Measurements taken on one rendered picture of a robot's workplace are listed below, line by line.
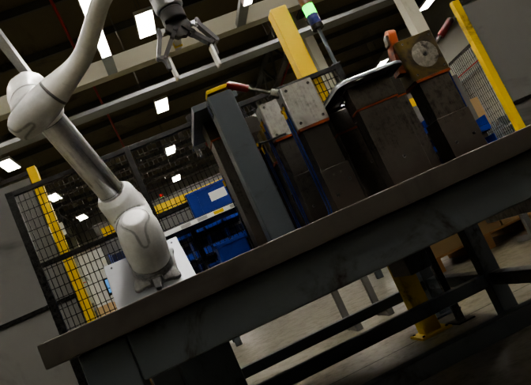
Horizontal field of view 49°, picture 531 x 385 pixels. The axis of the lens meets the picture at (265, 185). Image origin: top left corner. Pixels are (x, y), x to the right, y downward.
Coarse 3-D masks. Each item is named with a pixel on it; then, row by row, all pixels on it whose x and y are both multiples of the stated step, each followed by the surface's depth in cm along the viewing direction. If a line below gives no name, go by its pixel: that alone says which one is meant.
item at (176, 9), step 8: (168, 8) 173; (176, 8) 173; (160, 16) 175; (168, 16) 173; (176, 16) 173; (184, 16) 176; (168, 24) 174; (176, 24) 175; (168, 32) 174; (176, 32) 174; (184, 32) 175
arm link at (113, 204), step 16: (16, 80) 190; (32, 80) 188; (48, 128) 198; (64, 128) 201; (64, 144) 203; (80, 144) 207; (80, 160) 209; (96, 160) 213; (96, 176) 214; (112, 176) 220; (96, 192) 219; (112, 192) 220; (128, 192) 224; (112, 208) 221; (128, 208) 223; (144, 208) 226; (112, 224) 226
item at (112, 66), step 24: (240, 0) 604; (264, 0) 673; (288, 0) 677; (312, 0) 682; (216, 24) 661; (240, 24) 658; (144, 48) 647; (192, 48) 664; (96, 72) 636; (120, 72) 642; (0, 120) 626
